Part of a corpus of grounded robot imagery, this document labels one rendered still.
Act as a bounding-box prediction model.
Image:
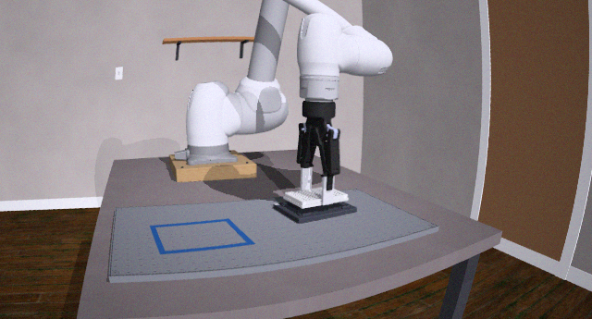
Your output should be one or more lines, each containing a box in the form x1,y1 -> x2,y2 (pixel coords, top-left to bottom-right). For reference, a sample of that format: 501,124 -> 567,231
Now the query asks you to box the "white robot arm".
175,0 -> 392,166

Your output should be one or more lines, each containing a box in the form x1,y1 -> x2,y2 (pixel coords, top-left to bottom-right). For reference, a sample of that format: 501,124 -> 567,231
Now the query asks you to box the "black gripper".
297,101 -> 340,205

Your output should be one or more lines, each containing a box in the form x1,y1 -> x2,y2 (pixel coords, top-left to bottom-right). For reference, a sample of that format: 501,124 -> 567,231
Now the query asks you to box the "blue tape outline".
150,219 -> 255,254

